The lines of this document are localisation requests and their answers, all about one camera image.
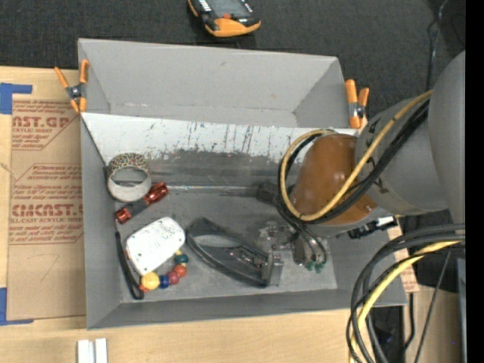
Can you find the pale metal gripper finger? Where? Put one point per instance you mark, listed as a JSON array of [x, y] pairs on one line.
[[270, 234], [275, 270]]

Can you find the black pointed flat object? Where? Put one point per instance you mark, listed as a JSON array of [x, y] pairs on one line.
[[230, 257]]

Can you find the white flat device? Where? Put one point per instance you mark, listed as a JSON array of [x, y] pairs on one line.
[[155, 244]]

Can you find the patterned tape roll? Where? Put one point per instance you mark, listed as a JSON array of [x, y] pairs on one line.
[[126, 193]]

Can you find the grey metal bin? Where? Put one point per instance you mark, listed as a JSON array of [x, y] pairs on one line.
[[211, 85]]

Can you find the brown cardboard board red print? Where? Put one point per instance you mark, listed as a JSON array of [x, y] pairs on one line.
[[45, 248]]

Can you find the black cylinder on white bracket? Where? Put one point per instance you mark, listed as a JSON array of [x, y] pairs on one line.
[[365, 230]]

